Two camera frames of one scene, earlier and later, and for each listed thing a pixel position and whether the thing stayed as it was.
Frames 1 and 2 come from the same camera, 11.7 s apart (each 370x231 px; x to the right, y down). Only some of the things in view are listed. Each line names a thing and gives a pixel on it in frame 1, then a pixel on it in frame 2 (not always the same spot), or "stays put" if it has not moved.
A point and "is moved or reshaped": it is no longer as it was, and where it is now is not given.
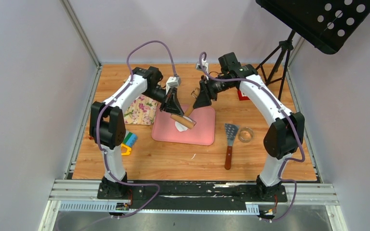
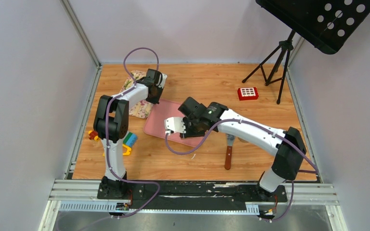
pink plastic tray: [164, 129] is moved or reshaped
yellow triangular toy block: [128, 149] stays put
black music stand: [327, 23] stays put
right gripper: [203, 99] -> [189, 133]
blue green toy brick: [130, 139] stays put
